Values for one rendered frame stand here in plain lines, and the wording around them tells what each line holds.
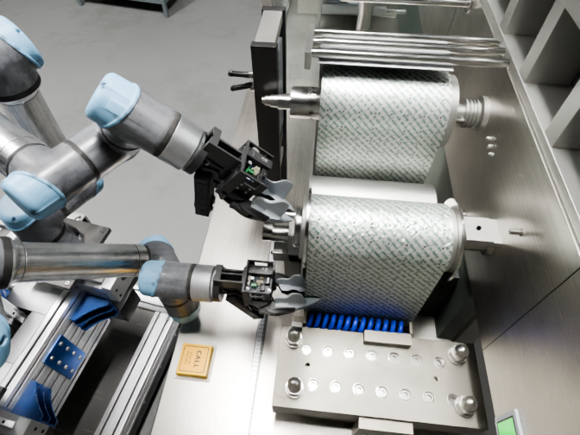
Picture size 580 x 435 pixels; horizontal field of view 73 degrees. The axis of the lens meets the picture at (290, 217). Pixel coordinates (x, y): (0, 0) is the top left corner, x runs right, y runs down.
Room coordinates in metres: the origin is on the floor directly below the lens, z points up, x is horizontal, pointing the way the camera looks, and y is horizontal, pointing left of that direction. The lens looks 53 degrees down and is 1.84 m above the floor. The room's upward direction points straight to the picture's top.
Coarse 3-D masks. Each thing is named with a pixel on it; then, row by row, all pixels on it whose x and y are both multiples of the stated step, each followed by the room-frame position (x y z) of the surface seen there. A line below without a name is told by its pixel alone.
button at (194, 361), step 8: (184, 344) 0.31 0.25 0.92; (192, 344) 0.31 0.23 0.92; (200, 344) 0.32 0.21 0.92; (184, 352) 0.30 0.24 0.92; (192, 352) 0.30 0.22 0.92; (200, 352) 0.30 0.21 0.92; (208, 352) 0.30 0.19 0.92; (184, 360) 0.28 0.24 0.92; (192, 360) 0.28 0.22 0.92; (200, 360) 0.28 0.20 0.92; (208, 360) 0.28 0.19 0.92; (184, 368) 0.26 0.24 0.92; (192, 368) 0.26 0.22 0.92; (200, 368) 0.26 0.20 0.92; (208, 368) 0.26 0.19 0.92; (192, 376) 0.25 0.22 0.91; (200, 376) 0.25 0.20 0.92
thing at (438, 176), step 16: (432, 176) 0.75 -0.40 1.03; (448, 176) 0.66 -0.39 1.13; (448, 192) 0.62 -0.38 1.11; (464, 256) 0.43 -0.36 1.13; (464, 272) 0.40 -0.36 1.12; (464, 288) 0.37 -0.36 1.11; (448, 304) 0.38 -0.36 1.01; (464, 304) 0.34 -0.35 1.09; (448, 320) 0.35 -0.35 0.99; (464, 320) 0.34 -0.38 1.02; (448, 336) 0.34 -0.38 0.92
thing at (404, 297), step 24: (312, 288) 0.35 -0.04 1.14; (336, 288) 0.35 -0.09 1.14; (360, 288) 0.34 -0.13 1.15; (384, 288) 0.34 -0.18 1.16; (408, 288) 0.33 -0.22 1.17; (432, 288) 0.33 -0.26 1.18; (336, 312) 0.35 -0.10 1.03; (360, 312) 0.34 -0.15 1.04; (384, 312) 0.34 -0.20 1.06; (408, 312) 0.33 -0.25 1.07
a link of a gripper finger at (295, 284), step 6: (294, 276) 0.38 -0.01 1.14; (300, 276) 0.38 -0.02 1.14; (276, 282) 0.38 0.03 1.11; (282, 282) 0.38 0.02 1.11; (288, 282) 0.38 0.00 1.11; (294, 282) 0.38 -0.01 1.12; (300, 282) 0.37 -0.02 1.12; (282, 288) 0.37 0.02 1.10; (288, 288) 0.37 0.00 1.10; (294, 288) 0.37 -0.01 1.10; (300, 288) 0.37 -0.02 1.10
